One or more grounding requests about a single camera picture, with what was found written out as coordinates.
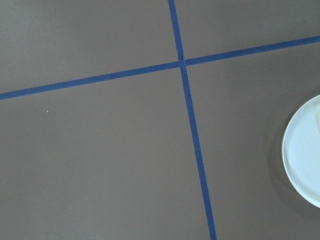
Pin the white round plate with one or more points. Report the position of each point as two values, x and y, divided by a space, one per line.
300 151

